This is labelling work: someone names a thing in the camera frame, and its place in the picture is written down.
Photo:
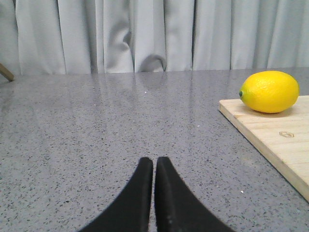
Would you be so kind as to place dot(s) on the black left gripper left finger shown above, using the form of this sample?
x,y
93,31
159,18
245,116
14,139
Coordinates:
x,y
129,212

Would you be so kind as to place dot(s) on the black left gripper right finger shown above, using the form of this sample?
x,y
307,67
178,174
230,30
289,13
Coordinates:
x,y
176,207

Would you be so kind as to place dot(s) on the wooden cutting board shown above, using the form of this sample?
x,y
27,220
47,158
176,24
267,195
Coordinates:
x,y
282,138

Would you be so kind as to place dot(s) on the yellow lemon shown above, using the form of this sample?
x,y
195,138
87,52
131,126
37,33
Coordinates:
x,y
269,91

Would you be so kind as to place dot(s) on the wooden stick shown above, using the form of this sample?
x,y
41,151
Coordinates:
x,y
6,73

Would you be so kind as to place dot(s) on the grey curtain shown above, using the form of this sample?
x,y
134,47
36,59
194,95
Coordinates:
x,y
112,36

